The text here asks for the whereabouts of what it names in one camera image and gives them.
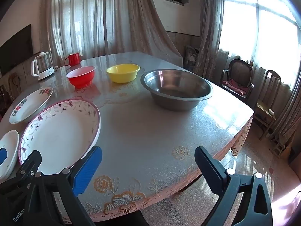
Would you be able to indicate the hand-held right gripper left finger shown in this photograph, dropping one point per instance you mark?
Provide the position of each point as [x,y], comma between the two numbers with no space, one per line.
[87,169]

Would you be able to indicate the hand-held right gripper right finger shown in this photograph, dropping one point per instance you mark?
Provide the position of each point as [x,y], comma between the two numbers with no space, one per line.
[209,167]

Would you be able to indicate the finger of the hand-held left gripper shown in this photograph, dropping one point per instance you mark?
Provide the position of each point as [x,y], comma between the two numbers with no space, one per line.
[29,163]
[2,156]

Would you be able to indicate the small white rose plate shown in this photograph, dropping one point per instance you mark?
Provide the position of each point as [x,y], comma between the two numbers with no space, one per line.
[8,146]

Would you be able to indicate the large purple flower plate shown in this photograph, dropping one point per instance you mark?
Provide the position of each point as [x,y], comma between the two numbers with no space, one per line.
[58,134]

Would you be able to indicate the white plate with red characters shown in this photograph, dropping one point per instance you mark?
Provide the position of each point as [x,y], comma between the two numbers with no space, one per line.
[30,106]

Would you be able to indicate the stainless steel basin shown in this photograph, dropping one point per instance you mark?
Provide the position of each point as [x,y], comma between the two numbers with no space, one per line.
[176,91]

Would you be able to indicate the red plastic bowl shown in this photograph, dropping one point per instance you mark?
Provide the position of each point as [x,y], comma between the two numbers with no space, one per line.
[81,77]

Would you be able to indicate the yellow plastic bowl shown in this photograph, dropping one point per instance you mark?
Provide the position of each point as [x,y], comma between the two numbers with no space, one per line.
[122,73]

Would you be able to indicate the arched-back wooden chair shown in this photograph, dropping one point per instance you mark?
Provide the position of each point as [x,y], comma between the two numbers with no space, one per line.
[14,84]

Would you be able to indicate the small wooden stool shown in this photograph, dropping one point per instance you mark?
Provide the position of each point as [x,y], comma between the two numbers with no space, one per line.
[281,149]

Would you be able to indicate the pink chair cushion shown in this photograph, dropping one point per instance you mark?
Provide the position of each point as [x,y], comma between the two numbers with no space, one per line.
[235,86]

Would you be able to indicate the tall-back wooden chair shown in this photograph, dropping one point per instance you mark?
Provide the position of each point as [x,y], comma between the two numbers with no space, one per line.
[268,94]

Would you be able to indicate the white electric glass kettle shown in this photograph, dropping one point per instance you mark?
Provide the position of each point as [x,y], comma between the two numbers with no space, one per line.
[43,67]

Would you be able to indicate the dark round-back chair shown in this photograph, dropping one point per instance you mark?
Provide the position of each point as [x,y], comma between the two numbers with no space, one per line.
[237,70]

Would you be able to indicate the red mug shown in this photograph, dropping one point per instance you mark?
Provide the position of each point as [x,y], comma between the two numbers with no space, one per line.
[74,60]

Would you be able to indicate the patterned bag in corner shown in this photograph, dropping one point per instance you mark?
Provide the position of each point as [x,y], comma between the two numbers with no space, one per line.
[191,57]

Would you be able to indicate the narrow beige lace curtain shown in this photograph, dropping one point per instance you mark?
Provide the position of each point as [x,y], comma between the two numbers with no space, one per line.
[209,28]

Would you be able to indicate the sheer white curtain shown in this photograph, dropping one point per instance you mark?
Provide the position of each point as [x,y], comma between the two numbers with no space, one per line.
[270,40]

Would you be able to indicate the wide beige lace curtain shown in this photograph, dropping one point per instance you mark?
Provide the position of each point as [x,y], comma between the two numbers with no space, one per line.
[105,16]

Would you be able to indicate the black wall television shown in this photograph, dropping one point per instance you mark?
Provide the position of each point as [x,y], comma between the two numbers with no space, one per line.
[16,51]

